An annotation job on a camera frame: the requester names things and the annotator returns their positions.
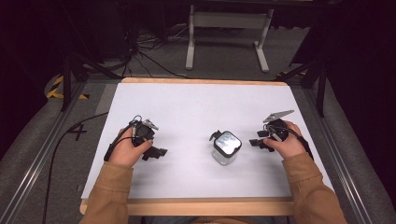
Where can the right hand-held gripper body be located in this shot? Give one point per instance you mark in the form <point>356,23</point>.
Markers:
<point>277,126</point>

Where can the white metal desk frame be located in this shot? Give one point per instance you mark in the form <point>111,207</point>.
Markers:
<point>230,20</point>

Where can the person's left hand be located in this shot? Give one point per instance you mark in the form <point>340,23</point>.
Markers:
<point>127,151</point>

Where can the black tripod stand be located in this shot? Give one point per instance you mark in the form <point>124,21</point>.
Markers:
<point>81,67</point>
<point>316,73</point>

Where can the yellow black hazard tape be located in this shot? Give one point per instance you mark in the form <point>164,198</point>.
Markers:
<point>56,90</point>

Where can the clear square jar black lid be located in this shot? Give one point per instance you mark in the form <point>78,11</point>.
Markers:
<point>226,147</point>

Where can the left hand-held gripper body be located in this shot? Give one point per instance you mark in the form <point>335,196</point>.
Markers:
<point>144,132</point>

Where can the person's right hand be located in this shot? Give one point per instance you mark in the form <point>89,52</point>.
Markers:
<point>289,144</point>

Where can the aluminium floor rail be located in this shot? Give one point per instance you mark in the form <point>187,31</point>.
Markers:
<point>339,146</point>
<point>40,158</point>

